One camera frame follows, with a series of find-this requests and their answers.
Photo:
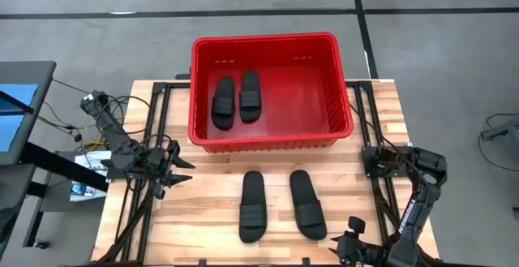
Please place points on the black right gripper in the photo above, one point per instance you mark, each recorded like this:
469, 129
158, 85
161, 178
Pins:
365, 252

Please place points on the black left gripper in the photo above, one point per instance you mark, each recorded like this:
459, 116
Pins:
162, 177

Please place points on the black slide sandal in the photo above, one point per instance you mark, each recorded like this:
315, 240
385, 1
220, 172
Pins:
250, 84
224, 96
253, 190
304, 190

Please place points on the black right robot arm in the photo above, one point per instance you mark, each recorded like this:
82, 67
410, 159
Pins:
413, 218

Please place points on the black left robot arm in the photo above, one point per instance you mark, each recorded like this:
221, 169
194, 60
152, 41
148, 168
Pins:
109, 125

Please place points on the red plastic bin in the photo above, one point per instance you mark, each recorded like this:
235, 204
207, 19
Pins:
300, 108

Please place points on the white printed paper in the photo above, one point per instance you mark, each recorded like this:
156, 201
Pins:
93, 161

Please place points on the small printed box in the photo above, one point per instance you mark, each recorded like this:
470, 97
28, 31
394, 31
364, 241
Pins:
83, 191

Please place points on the small black floor foot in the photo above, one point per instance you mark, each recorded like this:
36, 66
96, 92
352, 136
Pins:
41, 244

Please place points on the grey desk top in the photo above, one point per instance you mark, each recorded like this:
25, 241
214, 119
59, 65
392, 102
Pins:
10, 186

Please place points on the grey monitor blue screen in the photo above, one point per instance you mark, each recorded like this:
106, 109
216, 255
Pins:
12, 129

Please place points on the grey stand leg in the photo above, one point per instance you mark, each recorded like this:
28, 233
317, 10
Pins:
507, 131

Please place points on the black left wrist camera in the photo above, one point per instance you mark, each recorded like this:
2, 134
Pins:
156, 159

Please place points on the black aluminium frame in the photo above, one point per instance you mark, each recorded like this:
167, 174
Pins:
159, 87

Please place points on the black stand frame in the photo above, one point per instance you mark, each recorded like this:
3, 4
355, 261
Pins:
61, 165

